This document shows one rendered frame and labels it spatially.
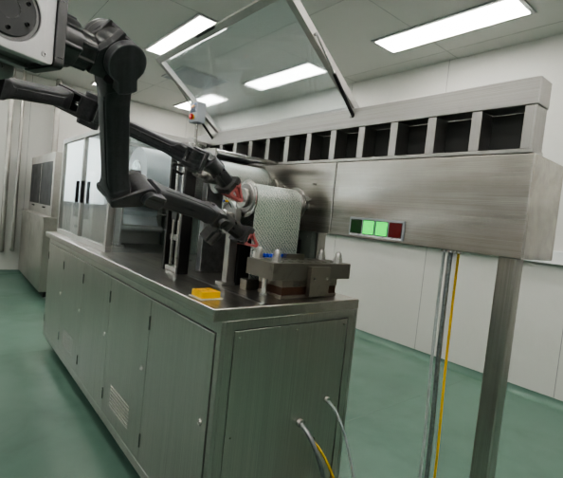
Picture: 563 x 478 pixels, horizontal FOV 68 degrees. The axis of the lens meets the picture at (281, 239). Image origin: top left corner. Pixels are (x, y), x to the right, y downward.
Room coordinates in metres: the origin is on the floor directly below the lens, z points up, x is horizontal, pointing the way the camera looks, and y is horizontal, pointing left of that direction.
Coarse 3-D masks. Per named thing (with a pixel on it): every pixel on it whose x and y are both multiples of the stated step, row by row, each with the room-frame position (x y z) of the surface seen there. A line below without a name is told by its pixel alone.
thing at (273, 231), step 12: (264, 216) 1.62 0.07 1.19; (276, 216) 1.66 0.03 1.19; (288, 216) 1.70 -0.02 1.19; (264, 228) 1.63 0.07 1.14; (276, 228) 1.66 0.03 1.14; (288, 228) 1.70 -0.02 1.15; (252, 240) 1.59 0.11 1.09; (264, 240) 1.63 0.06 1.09; (276, 240) 1.67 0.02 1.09; (288, 240) 1.71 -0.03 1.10; (252, 252) 1.60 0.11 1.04; (264, 252) 1.64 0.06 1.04; (288, 252) 1.71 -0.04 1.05
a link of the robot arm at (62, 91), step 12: (0, 84) 1.08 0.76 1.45; (12, 84) 1.10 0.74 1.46; (24, 84) 1.15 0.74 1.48; (36, 84) 1.22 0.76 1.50; (60, 84) 1.37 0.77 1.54; (0, 96) 1.08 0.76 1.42; (12, 96) 1.12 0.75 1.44; (24, 96) 1.16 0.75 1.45; (36, 96) 1.21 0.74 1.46; (48, 96) 1.26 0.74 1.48; (60, 96) 1.31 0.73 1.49; (72, 96) 1.36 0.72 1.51; (84, 96) 1.37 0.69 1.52; (60, 108) 1.38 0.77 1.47; (72, 108) 1.41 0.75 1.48; (84, 108) 1.37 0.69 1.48; (96, 108) 1.40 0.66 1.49; (84, 120) 1.39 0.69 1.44
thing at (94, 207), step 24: (72, 144) 2.98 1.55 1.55; (96, 144) 2.52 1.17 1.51; (144, 144) 2.35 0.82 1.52; (72, 168) 2.94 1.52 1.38; (96, 168) 2.49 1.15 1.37; (144, 168) 2.36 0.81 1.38; (168, 168) 2.45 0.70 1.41; (72, 192) 2.90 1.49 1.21; (96, 192) 2.46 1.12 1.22; (72, 216) 2.86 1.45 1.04; (96, 216) 2.43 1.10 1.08; (120, 216) 2.29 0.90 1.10; (144, 216) 2.37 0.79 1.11; (96, 240) 2.40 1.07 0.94; (120, 240) 2.29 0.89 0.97; (144, 240) 2.38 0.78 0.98; (192, 240) 2.58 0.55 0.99
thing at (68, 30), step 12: (60, 0) 0.67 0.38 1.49; (60, 12) 0.67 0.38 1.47; (60, 24) 0.67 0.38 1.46; (72, 24) 0.69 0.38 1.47; (60, 36) 0.67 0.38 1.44; (72, 36) 0.69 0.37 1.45; (84, 36) 0.72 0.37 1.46; (60, 48) 0.67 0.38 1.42; (72, 48) 0.70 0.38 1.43; (84, 48) 0.72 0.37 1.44; (96, 48) 0.74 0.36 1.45; (60, 60) 0.67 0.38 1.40; (72, 60) 0.71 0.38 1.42; (84, 60) 0.73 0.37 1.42; (36, 72) 0.71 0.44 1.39
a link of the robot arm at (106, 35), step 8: (104, 24) 0.77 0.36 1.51; (96, 32) 0.77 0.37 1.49; (104, 32) 0.76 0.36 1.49; (112, 32) 0.76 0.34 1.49; (120, 32) 0.75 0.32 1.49; (104, 40) 0.76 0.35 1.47; (112, 40) 0.75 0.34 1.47; (120, 40) 0.76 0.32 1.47; (104, 48) 0.75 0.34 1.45; (96, 56) 0.75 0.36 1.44; (96, 64) 0.75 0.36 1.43; (88, 72) 0.75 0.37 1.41; (96, 72) 0.76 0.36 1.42; (104, 72) 0.77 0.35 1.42
